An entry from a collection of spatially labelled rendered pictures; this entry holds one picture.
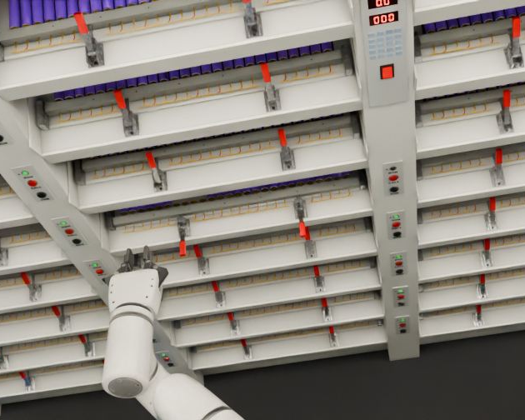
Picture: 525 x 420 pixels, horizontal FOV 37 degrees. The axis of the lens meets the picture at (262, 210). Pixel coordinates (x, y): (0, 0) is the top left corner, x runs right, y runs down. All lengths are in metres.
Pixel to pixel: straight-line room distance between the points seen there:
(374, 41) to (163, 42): 0.34
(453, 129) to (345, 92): 0.28
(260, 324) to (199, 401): 0.97
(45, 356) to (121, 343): 0.99
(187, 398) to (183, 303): 0.82
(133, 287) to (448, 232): 0.78
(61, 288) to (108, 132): 0.65
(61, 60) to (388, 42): 0.54
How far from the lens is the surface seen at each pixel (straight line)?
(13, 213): 1.73
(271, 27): 1.30
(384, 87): 1.41
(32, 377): 2.64
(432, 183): 1.77
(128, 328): 1.49
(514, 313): 2.47
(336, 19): 1.30
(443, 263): 2.10
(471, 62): 1.47
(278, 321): 2.27
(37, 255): 1.89
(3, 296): 2.11
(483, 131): 1.62
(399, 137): 1.54
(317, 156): 1.60
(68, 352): 2.42
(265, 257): 1.93
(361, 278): 2.08
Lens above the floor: 2.41
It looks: 57 degrees down
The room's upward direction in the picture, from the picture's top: 18 degrees counter-clockwise
